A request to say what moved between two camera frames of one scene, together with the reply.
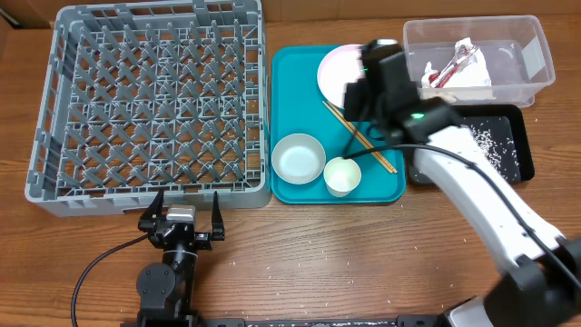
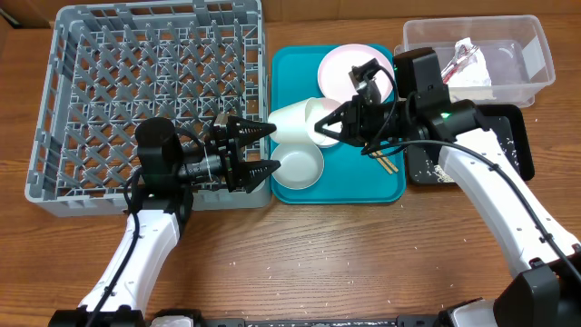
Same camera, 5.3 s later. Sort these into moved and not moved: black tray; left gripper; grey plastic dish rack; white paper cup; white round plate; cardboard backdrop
Moved: white paper cup; left gripper
Not moved: white round plate; black tray; cardboard backdrop; grey plastic dish rack
